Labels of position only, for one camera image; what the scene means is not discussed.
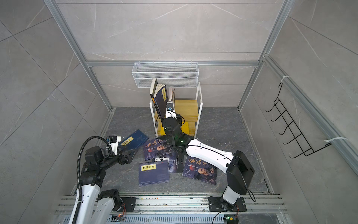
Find black white-title book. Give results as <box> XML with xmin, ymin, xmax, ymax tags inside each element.
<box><xmin>152</xmin><ymin>152</ymin><xmax>184</xmax><ymax>173</ymax></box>

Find white mesh wall basket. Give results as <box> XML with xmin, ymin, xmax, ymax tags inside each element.
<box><xmin>131</xmin><ymin>62</ymin><xmax>199</xmax><ymax>88</ymax></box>

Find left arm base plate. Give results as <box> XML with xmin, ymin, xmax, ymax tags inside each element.
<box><xmin>112</xmin><ymin>197</ymin><xmax>137</xmax><ymax>213</ymax></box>

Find navy book yin-yang cover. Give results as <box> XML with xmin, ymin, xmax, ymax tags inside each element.
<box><xmin>154</xmin><ymin>84</ymin><xmax>175</xmax><ymax>119</ymax></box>

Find yellow cartoon cover book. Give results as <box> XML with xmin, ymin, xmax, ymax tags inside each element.
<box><xmin>157</xmin><ymin>122</ymin><xmax>196</xmax><ymax>136</ymax></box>

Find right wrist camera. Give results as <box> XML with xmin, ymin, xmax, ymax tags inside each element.
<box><xmin>166</xmin><ymin>101</ymin><xmax>175</xmax><ymax>111</ymax></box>

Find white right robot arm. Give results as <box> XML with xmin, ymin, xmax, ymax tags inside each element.
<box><xmin>161</xmin><ymin>106</ymin><xmax>256</xmax><ymax>211</ymax></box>

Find dark portrait book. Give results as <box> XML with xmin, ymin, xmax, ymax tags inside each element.
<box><xmin>182</xmin><ymin>156</ymin><xmax>217</xmax><ymax>185</ymax></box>
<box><xmin>143</xmin><ymin>137</ymin><xmax>174</xmax><ymax>161</ymax></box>

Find white metal wooden shelf rack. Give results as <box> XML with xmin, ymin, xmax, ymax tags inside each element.
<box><xmin>150</xmin><ymin>84</ymin><xmax>203</xmax><ymax>137</ymax></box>

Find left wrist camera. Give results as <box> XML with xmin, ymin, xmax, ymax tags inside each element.
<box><xmin>107</xmin><ymin>135</ymin><xmax>122</xmax><ymax>155</ymax></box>

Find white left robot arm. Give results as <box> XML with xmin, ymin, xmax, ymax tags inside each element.
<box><xmin>69</xmin><ymin>147</ymin><xmax>136</xmax><ymax>224</ymax></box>

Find black yellow book on shelf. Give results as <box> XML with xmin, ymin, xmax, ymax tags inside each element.
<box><xmin>150</xmin><ymin>78</ymin><xmax>161</xmax><ymax>118</ymax></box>

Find blue book yellow label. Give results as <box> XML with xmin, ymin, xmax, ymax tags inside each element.
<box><xmin>118</xmin><ymin>129</ymin><xmax>149</xmax><ymax>152</ymax></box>

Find black corrugated cable hose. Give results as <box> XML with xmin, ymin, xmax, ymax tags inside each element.
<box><xmin>72</xmin><ymin>135</ymin><xmax>110</xmax><ymax>224</ymax></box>

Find black wire hook rack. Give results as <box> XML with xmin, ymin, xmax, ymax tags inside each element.
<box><xmin>265</xmin><ymin>83</ymin><xmax>332</xmax><ymax>159</ymax></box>

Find navy yellow-label front book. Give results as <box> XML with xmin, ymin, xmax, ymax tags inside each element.
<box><xmin>139</xmin><ymin>161</ymin><xmax>170</xmax><ymax>186</ymax></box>

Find dark portrait book right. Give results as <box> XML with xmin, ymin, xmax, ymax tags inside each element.
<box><xmin>182</xmin><ymin>156</ymin><xmax>217</xmax><ymax>185</ymax></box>

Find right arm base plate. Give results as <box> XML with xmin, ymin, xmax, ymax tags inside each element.
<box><xmin>208</xmin><ymin>196</ymin><xmax>247</xmax><ymax>212</ymax></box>

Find dark portrait book left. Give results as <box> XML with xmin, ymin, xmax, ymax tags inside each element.
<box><xmin>143</xmin><ymin>137</ymin><xmax>174</xmax><ymax>161</ymax></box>

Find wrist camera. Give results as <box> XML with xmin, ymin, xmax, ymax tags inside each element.
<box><xmin>166</xmin><ymin>101</ymin><xmax>175</xmax><ymax>111</ymax></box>
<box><xmin>107</xmin><ymin>135</ymin><xmax>122</xmax><ymax>155</ymax></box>

